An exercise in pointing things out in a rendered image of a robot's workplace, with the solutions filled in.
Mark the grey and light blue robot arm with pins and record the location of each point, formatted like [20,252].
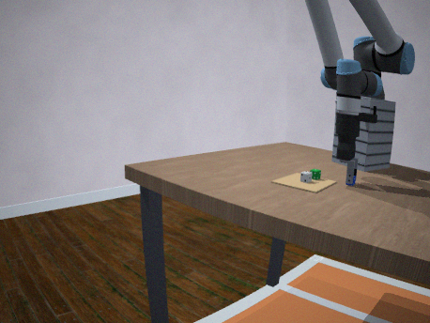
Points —
[384,51]

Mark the tan flat mat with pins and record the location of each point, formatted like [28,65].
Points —
[293,181]

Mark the green die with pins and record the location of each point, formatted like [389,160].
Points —
[316,174]

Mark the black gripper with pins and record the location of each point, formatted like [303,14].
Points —
[348,128]

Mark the grey die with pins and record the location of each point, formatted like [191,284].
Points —
[306,176]

